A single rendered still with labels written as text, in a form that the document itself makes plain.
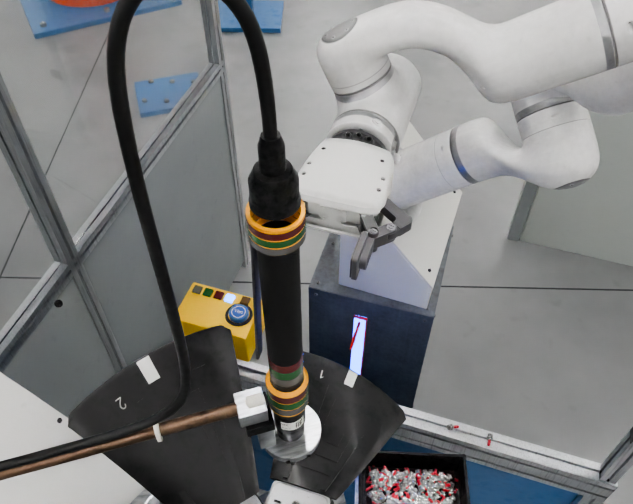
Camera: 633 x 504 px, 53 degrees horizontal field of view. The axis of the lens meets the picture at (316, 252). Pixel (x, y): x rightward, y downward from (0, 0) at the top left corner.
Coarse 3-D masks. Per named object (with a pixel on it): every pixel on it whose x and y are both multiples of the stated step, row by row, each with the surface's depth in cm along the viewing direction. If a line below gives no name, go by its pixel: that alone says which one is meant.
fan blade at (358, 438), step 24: (312, 360) 109; (312, 384) 106; (336, 384) 107; (360, 384) 109; (312, 408) 103; (336, 408) 104; (360, 408) 105; (384, 408) 107; (336, 432) 101; (360, 432) 102; (384, 432) 104; (312, 456) 97; (336, 456) 98; (360, 456) 99; (288, 480) 95; (312, 480) 95; (336, 480) 95
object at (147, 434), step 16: (192, 416) 64; (208, 416) 64; (224, 416) 65; (144, 432) 63; (160, 432) 63; (176, 432) 64; (96, 448) 62; (112, 448) 63; (32, 464) 61; (48, 464) 61; (0, 480) 61
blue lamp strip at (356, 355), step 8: (360, 320) 113; (360, 328) 115; (360, 336) 117; (360, 344) 119; (352, 352) 122; (360, 352) 121; (352, 360) 124; (360, 360) 123; (352, 368) 126; (360, 368) 125
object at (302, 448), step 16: (240, 400) 65; (240, 416) 64; (256, 416) 65; (272, 416) 67; (256, 432) 66; (272, 432) 69; (304, 432) 72; (320, 432) 72; (272, 448) 71; (288, 448) 71; (304, 448) 71
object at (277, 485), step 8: (272, 488) 94; (280, 488) 94; (288, 488) 94; (296, 488) 94; (272, 496) 93; (280, 496) 93; (288, 496) 93; (296, 496) 93; (304, 496) 93; (312, 496) 93; (320, 496) 93
